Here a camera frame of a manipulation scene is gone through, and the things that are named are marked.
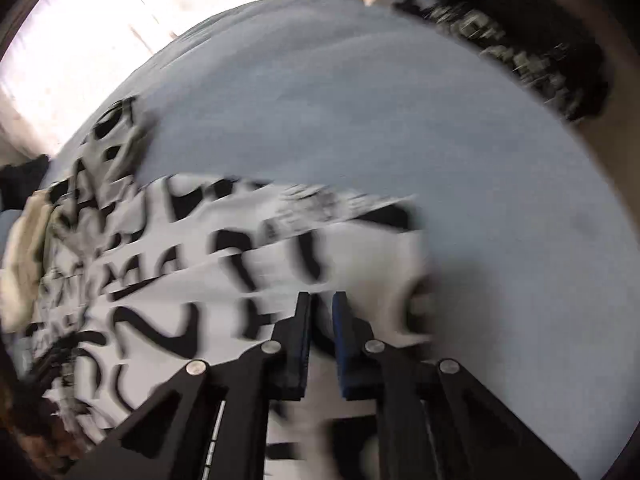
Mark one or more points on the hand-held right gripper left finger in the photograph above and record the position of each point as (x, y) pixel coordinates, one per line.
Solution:
(302, 345)

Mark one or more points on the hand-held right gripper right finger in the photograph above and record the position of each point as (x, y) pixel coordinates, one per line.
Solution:
(342, 347)

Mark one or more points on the white black-print hoodie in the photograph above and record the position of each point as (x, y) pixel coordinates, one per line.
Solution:
(200, 260)

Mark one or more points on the light blue bed blanket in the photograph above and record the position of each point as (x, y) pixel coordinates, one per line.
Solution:
(400, 135)

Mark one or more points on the cream folded sweater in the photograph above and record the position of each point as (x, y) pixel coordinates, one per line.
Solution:
(22, 260)

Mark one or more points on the black white patterned cloth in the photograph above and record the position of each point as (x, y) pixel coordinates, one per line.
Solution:
(525, 55)

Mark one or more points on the white leaf-print curtain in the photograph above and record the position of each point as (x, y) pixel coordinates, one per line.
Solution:
(100, 35)

